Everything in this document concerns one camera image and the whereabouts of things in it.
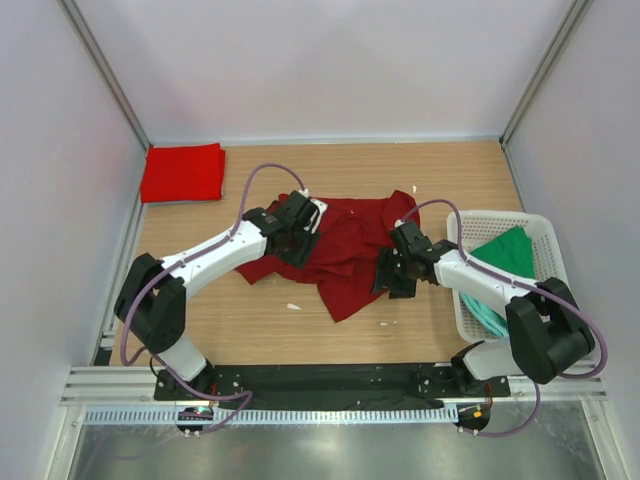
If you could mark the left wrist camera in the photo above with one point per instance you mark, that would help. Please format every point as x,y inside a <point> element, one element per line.
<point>312,212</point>

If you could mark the aluminium frame rail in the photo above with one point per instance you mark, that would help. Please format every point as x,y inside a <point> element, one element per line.
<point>138,385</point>

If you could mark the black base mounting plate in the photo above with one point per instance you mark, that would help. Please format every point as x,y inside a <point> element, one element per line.
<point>350,387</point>

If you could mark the folded bright red t shirt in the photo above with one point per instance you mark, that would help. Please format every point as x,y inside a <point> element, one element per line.
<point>183,174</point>

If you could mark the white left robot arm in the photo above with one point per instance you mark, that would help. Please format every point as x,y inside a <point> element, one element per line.
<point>153,299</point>

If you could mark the dark red t shirt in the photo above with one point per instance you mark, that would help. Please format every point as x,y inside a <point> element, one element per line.
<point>343,263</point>

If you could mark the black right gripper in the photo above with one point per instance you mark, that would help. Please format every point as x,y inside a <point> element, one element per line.
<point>392,275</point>

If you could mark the white slotted cable duct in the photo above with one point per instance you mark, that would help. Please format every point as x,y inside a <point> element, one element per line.
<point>197,416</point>

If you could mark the green t shirt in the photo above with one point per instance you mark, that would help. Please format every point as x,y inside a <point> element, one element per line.
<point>511,251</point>

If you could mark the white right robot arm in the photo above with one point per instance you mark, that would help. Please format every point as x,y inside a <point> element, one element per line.
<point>547,333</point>

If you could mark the light teal t shirt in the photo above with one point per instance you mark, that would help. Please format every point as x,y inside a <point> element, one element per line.
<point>488,318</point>

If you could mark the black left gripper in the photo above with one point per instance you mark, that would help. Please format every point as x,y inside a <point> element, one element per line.
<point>304,245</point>

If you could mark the white plastic basket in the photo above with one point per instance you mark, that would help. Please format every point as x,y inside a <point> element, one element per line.
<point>480,227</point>

